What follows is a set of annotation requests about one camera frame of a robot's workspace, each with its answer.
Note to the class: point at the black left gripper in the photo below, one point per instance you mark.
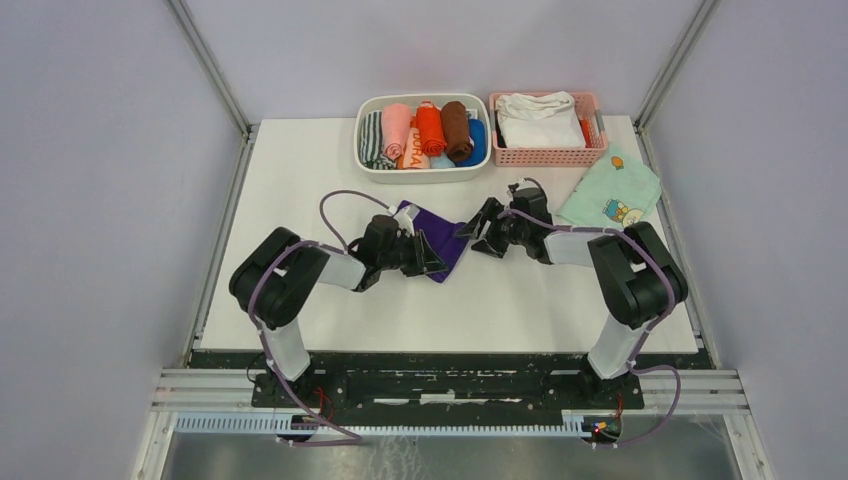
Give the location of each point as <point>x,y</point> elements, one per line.
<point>426,261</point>

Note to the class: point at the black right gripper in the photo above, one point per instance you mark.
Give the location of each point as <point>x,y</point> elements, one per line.
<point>489,210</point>

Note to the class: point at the purple towel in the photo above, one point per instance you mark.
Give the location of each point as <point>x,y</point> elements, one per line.
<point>442,235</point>

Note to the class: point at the pink towel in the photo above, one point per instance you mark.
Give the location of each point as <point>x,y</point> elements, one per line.
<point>395,127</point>

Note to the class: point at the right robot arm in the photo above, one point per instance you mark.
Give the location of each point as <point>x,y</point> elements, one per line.
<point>639,280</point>

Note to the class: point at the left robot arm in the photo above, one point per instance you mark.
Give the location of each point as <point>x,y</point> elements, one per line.
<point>274,282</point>

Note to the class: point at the light blue rolled towel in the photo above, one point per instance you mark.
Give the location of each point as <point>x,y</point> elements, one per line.
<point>441,162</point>

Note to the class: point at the orange white lettered rolled towel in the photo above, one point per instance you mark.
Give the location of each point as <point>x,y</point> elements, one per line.
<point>413,157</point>

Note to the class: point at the dark blue rolled towel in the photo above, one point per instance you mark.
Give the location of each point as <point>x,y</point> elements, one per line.
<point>478,138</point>

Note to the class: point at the brown rolled towel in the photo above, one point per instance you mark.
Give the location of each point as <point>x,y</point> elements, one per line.
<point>456,131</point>

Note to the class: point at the white plastic tub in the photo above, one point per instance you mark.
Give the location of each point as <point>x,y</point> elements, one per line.
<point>476,110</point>

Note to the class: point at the white cloth in basket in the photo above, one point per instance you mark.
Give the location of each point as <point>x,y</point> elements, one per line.
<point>539,122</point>

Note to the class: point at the red orange rolled towel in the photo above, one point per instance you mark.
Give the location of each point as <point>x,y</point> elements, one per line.
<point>429,124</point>

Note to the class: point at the pink plastic basket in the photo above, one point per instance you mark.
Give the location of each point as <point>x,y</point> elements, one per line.
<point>591,122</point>

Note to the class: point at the mint green cartoon towel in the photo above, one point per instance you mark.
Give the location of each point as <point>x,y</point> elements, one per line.
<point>617,191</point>

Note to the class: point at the green white striped rolled towel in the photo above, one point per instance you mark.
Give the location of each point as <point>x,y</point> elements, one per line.
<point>370,149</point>

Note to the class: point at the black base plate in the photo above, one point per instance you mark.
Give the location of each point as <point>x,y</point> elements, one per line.
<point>362,376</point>

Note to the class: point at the aluminium rail front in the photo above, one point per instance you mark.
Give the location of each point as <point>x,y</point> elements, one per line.
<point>219,401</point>

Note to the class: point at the aluminium frame post left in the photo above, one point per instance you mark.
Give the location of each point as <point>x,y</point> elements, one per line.
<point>203,53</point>

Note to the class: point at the aluminium frame post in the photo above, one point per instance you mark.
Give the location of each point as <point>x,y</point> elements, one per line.
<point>203,53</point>
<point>672,66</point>

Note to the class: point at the aluminium frame post right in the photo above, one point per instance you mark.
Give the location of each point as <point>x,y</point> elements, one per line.
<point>672,66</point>

